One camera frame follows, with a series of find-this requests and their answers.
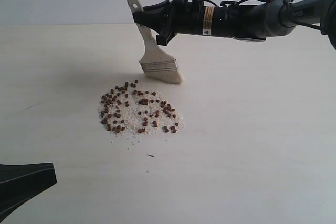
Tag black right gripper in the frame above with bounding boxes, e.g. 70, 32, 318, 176
132, 0, 205, 45

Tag white paint brush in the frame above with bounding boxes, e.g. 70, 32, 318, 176
127, 0, 184, 85

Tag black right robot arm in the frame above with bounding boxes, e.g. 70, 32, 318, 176
132, 0, 335, 46

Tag brown pellets on pile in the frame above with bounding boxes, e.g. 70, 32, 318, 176
100, 79, 180, 134

